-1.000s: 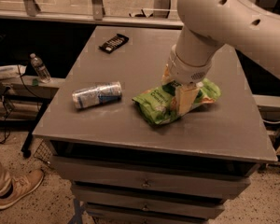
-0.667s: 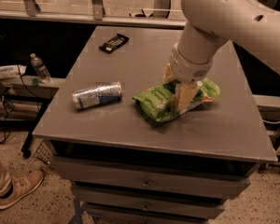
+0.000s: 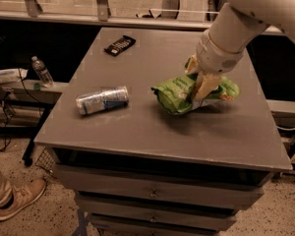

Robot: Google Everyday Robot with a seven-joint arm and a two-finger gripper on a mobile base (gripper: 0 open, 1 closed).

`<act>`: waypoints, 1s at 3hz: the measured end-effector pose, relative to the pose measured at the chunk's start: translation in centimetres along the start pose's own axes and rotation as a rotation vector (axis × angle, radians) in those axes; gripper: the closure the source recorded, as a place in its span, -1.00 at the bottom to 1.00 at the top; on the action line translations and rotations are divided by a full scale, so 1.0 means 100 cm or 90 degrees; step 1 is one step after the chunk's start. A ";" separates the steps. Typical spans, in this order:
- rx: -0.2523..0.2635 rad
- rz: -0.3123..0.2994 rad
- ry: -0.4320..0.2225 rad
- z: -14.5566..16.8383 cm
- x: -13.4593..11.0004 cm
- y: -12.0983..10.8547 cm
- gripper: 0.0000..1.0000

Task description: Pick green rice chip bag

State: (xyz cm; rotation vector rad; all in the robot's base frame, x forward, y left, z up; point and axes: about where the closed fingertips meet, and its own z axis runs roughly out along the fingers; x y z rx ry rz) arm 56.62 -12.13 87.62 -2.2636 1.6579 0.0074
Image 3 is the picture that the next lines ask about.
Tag black cable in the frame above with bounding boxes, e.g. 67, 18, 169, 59
0, 68, 43, 153

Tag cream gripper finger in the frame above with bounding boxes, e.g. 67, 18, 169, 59
185, 54, 199, 75
193, 72, 221, 100

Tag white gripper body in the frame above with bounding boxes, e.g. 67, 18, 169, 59
196, 29, 243, 74

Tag clear plastic water bottle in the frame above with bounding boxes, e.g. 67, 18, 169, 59
31, 56, 54, 88

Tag green rice chip bag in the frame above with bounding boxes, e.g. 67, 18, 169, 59
151, 74, 240, 115

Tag silver blue drink can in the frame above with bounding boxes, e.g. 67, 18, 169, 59
76, 86, 129, 115

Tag black snack bar wrapper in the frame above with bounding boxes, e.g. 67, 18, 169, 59
104, 35, 136, 56

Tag tan sneaker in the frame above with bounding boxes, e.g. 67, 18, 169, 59
0, 178, 46, 221

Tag low side bench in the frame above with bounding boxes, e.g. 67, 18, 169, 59
0, 80, 69, 166

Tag wire mesh basket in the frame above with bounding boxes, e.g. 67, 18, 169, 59
35, 148, 55, 175

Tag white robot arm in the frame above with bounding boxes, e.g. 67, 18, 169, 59
187, 0, 295, 101

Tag metal window rail frame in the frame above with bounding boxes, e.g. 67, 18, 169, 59
0, 0, 286, 36

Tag grey drawer cabinet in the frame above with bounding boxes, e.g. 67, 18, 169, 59
35, 28, 291, 236

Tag white wipes pack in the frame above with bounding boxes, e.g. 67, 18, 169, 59
0, 68, 28, 85

